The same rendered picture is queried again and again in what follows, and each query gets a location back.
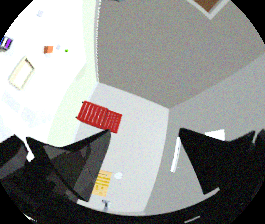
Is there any cream open-top tray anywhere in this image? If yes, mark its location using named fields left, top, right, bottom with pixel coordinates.
left=8, top=56, right=36, bottom=91

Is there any orange cube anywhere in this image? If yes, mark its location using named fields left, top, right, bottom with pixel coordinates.
left=43, top=45, right=54, bottom=53

